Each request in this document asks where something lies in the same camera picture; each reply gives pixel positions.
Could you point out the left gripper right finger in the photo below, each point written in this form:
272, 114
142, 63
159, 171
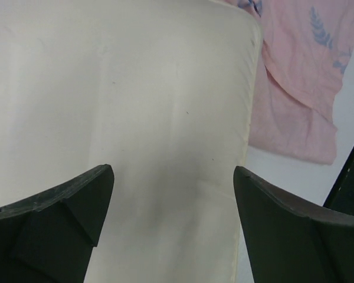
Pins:
290, 239

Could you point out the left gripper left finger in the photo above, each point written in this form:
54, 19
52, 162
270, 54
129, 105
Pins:
49, 237

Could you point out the cream pillow with bear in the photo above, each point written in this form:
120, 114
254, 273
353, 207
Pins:
162, 91

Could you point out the pink pillowcase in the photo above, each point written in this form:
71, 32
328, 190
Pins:
306, 48

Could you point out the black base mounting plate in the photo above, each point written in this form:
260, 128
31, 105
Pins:
341, 196

